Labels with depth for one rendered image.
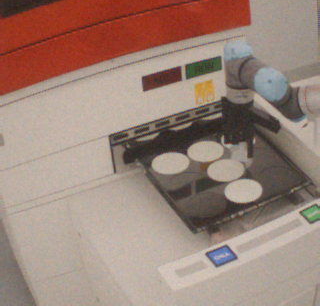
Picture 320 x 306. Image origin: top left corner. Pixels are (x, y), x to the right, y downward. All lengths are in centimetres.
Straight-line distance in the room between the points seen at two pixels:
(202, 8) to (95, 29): 31
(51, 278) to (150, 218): 48
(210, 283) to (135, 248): 35
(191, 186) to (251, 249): 37
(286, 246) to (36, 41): 79
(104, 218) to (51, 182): 19
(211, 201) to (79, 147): 40
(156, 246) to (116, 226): 14
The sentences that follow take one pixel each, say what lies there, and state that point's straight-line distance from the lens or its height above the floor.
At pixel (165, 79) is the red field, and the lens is 182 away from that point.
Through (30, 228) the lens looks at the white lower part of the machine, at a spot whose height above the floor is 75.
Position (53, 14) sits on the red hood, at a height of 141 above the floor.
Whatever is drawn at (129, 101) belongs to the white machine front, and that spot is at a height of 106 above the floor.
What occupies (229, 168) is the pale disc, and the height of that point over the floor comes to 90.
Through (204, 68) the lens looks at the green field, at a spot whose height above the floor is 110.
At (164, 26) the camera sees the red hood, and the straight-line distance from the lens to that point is 170.
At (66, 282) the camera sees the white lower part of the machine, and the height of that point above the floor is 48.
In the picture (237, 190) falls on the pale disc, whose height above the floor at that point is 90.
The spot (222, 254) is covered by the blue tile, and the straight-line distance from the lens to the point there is 142.
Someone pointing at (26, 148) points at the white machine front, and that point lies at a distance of 177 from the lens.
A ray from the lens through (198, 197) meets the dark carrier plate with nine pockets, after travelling 169.
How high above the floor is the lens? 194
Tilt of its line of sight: 33 degrees down
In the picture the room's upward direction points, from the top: 6 degrees counter-clockwise
